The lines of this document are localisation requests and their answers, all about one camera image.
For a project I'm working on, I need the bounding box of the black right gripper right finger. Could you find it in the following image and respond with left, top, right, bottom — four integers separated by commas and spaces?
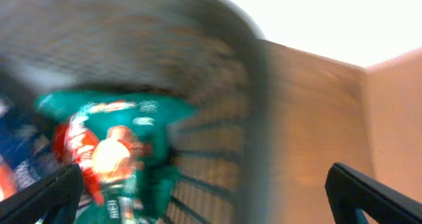
325, 163, 421, 224

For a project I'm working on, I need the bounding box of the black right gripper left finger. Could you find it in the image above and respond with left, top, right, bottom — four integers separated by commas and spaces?
1, 164, 84, 224

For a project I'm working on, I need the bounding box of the Kleenex tissue multipack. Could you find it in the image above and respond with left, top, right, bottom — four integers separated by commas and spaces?
1, 94, 61, 201

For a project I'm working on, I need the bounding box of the green Nescafe coffee bag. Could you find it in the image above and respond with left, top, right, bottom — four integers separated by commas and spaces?
35, 90, 195, 223

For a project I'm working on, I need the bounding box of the grey plastic basket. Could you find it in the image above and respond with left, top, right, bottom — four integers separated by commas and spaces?
1, 0, 270, 223

